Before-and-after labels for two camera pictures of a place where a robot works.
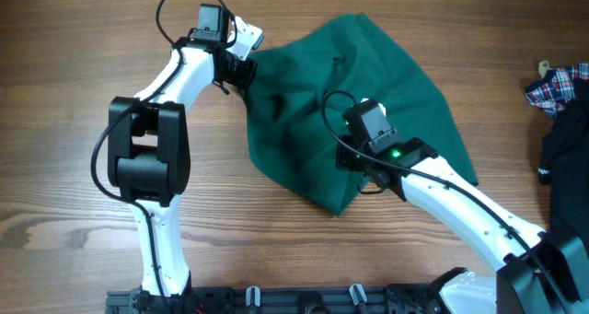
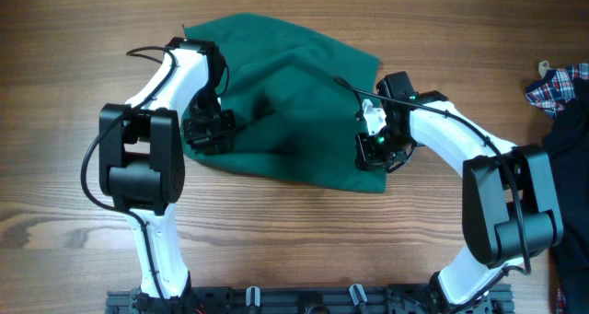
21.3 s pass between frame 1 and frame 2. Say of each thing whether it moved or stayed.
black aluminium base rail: stayed
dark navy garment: stayed
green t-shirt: moved
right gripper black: moved
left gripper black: moved
